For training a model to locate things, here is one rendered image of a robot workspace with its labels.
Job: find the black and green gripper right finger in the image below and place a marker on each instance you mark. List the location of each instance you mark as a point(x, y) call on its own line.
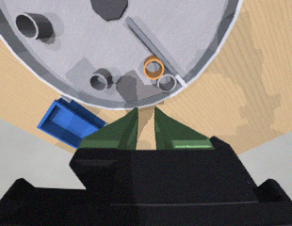
point(173, 135)

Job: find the blue crate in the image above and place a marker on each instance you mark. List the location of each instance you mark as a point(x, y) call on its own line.
point(69, 122)

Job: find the grey round turntable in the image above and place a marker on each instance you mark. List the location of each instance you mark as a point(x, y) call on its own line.
point(92, 34)

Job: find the bronze bushing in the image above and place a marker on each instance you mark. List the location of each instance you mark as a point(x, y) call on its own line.
point(156, 74)

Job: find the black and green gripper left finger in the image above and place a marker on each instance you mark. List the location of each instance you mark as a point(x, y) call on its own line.
point(121, 134)

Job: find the grey metal bushing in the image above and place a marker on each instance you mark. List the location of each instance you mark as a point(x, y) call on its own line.
point(96, 84)
point(169, 86)
point(26, 27)

